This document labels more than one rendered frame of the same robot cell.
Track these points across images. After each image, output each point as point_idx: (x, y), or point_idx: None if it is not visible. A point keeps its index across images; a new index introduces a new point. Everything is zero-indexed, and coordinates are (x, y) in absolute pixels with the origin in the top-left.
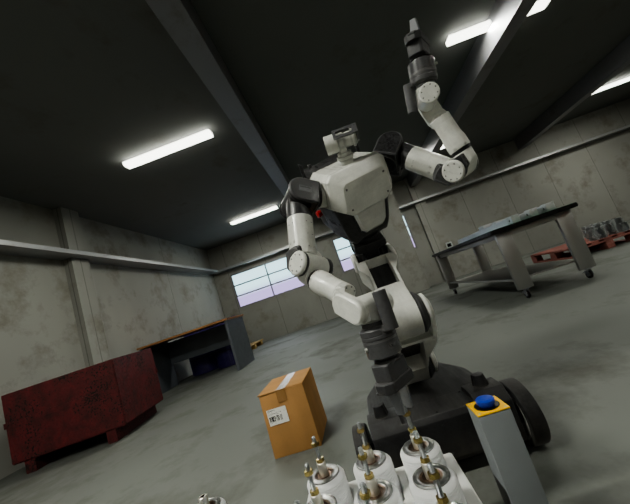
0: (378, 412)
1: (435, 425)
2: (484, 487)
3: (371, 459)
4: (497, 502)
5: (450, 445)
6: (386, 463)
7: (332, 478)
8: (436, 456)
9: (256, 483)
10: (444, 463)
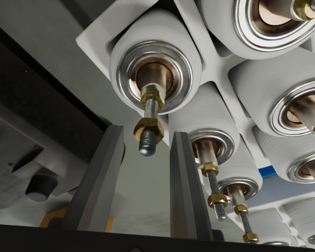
0: (49, 187)
1: (6, 101)
2: (45, 26)
3: (212, 149)
4: (61, 2)
5: (19, 75)
6: (211, 123)
7: (248, 179)
8: (170, 27)
9: (140, 215)
10: (150, 19)
